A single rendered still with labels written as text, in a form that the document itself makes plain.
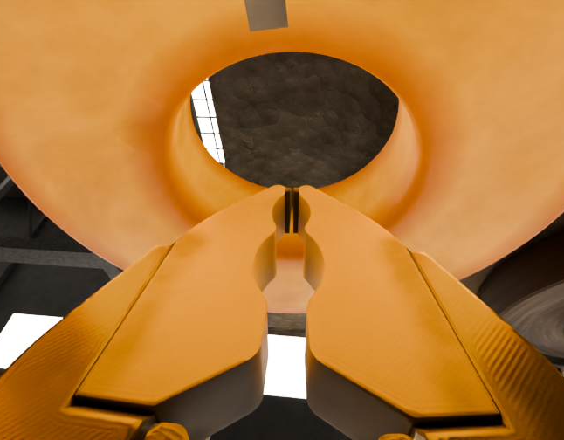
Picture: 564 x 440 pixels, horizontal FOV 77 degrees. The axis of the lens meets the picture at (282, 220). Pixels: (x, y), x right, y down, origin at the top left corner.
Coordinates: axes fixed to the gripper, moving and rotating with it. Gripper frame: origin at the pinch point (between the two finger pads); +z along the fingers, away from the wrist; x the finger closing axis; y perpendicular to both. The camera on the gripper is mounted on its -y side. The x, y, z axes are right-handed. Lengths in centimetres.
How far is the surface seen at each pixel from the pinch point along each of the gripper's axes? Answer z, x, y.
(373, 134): 37.7, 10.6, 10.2
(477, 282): 20.6, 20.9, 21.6
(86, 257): 407, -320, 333
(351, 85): 36.0, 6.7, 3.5
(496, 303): 17.0, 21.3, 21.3
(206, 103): 714, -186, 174
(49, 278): 589, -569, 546
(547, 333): 17.6, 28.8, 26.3
